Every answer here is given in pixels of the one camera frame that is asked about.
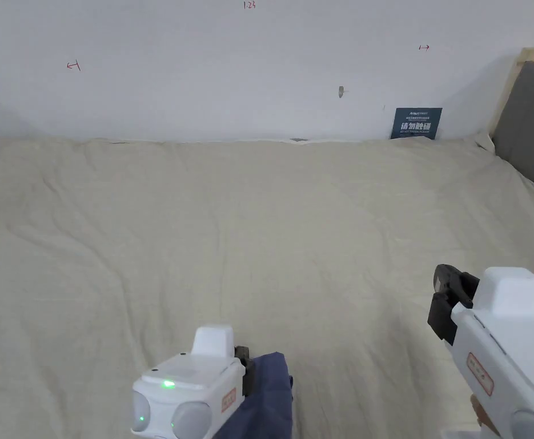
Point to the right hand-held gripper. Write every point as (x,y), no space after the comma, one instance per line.
(509,347)

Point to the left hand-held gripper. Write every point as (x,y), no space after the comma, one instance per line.
(189,388)

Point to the dark blue garment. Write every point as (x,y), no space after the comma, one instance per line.
(269,398)

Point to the person's right hand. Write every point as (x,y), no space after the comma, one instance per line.
(480,414)

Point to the bed with beige sheet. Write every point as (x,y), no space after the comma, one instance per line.
(212,238)

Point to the dark blue sign card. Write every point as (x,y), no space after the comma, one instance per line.
(416,123)

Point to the grey padded headboard, wooden frame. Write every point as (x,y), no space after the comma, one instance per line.
(529,119)

